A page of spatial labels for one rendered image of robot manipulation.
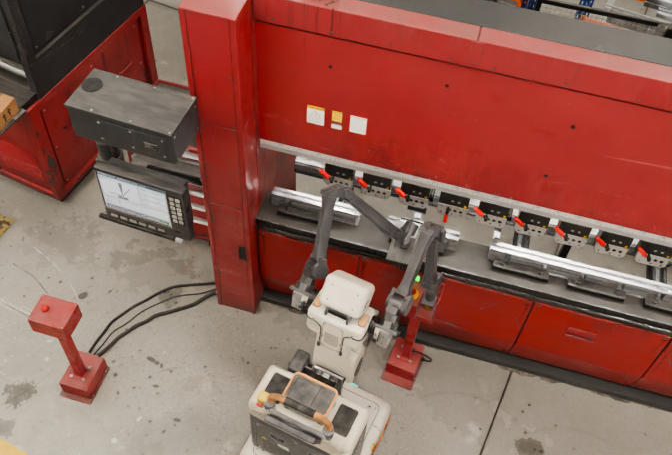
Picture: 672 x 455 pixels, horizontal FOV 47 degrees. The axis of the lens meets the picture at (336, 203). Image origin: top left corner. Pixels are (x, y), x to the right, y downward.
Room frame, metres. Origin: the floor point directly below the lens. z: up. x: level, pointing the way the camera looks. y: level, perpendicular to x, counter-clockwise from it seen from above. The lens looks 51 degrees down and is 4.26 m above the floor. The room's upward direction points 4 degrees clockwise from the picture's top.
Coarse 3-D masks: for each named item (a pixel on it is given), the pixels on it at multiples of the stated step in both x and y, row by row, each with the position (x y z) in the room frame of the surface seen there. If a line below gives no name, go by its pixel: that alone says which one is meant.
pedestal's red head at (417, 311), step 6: (420, 276) 2.30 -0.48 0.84; (414, 282) 2.30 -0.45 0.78; (414, 288) 2.26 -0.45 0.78; (420, 288) 2.26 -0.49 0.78; (420, 294) 2.22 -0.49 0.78; (414, 300) 2.18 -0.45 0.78; (420, 300) 2.19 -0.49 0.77; (438, 300) 2.22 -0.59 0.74; (414, 306) 2.15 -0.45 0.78; (420, 306) 2.19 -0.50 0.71; (414, 312) 2.14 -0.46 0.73; (420, 312) 2.16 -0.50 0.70; (426, 312) 2.16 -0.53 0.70; (432, 312) 2.16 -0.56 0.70; (414, 318) 2.14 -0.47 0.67; (420, 318) 2.13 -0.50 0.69; (426, 318) 2.12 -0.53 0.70; (432, 318) 2.11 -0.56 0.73
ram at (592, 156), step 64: (320, 64) 2.62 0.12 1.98; (384, 64) 2.56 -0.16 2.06; (448, 64) 2.50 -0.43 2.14; (320, 128) 2.61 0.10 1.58; (384, 128) 2.55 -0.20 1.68; (448, 128) 2.49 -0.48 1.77; (512, 128) 2.43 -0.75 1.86; (576, 128) 2.37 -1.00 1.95; (640, 128) 2.32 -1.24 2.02; (448, 192) 2.47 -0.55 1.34; (512, 192) 2.41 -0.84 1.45; (576, 192) 2.35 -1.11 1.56; (640, 192) 2.29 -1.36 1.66
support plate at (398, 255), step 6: (402, 222) 2.53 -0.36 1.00; (390, 246) 2.36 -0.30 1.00; (414, 246) 2.37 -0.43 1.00; (390, 252) 2.32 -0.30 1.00; (396, 252) 2.33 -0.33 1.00; (402, 252) 2.33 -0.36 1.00; (408, 252) 2.33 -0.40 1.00; (390, 258) 2.29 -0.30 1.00; (396, 258) 2.29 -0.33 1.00; (402, 258) 2.29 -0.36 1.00; (408, 258) 2.30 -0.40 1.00
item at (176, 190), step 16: (112, 160) 2.32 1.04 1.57; (96, 176) 2.24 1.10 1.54; (128, 176) 2.20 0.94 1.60; (144, 176) 2.21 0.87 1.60; (160, 176) 2.24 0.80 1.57; (176, 192) 2.13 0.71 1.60; (112, 208) 2.23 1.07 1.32; (176, 208) 2.13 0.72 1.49; (144, 224) 2.18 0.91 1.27; (160, 224) 2.16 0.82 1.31; (176, 224) 2.14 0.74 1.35; (192, 224) 2.16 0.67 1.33
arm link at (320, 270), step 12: (324, 192) 2.27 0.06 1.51; (336, 192) 2.26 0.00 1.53; (324, 204) 2.22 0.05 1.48; (324, 216) 2.18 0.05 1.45; (324, 228) 2.14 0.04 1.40; (324, 240) 2.11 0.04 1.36; (312, 252) 2.08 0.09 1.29; (324, 252) 2.07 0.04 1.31; (324, 264) 2.02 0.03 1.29; (324, 276) 1.98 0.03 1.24
